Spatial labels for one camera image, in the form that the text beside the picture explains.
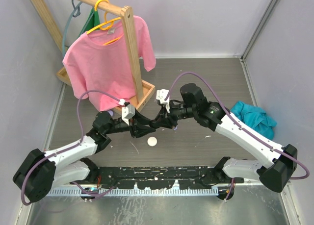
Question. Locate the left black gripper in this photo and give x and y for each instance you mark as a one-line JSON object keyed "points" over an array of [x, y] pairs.
{"points": [[140, 119]]}

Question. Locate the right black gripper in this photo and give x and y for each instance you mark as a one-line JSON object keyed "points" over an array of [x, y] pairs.
{"points": [[161, 116]]}

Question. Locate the white earbud case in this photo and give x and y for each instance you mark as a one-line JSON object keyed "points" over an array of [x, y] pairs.
{"points": [[152, 141]]}

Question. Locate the black earbud case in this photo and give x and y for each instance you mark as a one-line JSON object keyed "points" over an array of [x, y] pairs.
{"points": [[153, 124]]}

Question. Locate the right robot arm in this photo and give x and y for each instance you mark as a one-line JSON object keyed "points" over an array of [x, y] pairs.
{"points": [[274, 164]]}

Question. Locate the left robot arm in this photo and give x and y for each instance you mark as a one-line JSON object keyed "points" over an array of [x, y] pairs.
{"points": [[42, 171]]}

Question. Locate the pink t-shirt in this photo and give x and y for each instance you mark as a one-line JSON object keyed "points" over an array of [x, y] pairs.
{"points": [[98, 67]]}

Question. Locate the teal crumpled cloth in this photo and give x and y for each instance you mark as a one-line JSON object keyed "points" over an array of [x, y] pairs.
{"points": [[256, 118]]}

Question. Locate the yellow hanger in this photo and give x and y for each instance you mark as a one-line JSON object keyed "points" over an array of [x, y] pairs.
{"points": [[106, 25]]}

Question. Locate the green garment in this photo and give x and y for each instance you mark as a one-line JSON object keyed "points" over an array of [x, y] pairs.
{"points": [[92, 21]]}

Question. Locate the teal hanger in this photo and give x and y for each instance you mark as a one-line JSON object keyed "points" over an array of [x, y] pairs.
{"points": [[75, 13]]}

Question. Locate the wooden clothes rack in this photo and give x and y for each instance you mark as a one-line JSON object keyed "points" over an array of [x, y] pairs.
{"points": [[143, 89]]}

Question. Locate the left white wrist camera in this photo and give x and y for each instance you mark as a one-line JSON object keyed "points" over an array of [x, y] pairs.
{"points": [[127, 111]]}

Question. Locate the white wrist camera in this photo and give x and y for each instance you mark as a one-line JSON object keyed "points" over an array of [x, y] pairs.
{"points": [[163, 99], [127, 111]]}

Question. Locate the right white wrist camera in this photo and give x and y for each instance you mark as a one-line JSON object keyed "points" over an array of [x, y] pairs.
{"points": [[163, 99]]}

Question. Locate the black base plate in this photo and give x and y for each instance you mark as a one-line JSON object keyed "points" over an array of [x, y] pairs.
{"points": [[188, 177]]}

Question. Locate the white slotted cable duct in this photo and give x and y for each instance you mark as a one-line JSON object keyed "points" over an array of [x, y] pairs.
{"points": [[174, 191]]}

